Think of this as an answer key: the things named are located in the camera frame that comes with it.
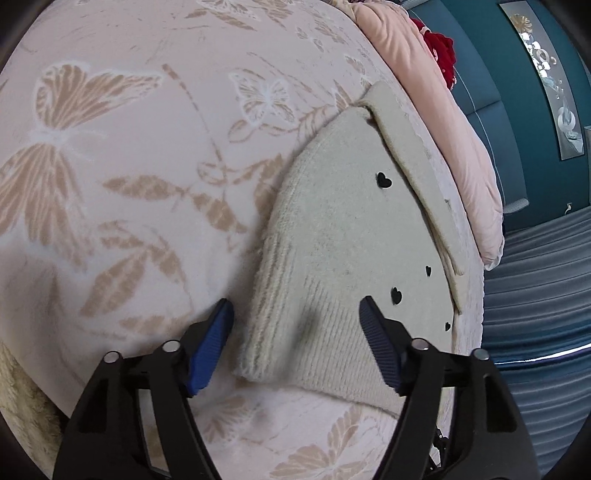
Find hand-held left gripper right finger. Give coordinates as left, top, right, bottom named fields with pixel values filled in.
left=359, top=296, right=542, bottom=480

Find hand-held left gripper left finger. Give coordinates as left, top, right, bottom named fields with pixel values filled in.
left=52, top=298, right=235, bottom=480

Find cream knit sweater heart buttons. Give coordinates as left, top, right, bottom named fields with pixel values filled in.
left=238, top=82, right=478, bottom=415

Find butterfly print pink blanket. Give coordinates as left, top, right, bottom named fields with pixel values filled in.
left=0, top=0, right=485, bottom=480

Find beige fluffy cloth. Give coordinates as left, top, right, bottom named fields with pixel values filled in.
left=0, top=342, right=65, bottom=453

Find pink quilt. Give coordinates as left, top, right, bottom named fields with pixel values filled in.
left=353, top=0, right=505, bottom=271

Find teal upholstered headboard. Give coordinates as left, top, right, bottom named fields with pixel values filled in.
left=401, top=0, right=591, bottom=222

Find red cloth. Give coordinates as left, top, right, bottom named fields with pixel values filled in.
left=410, top=17, right=458, bottom=88

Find silver floral wall panel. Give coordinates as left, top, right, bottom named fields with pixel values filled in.
left=499, top=0, right=587, bottom=161

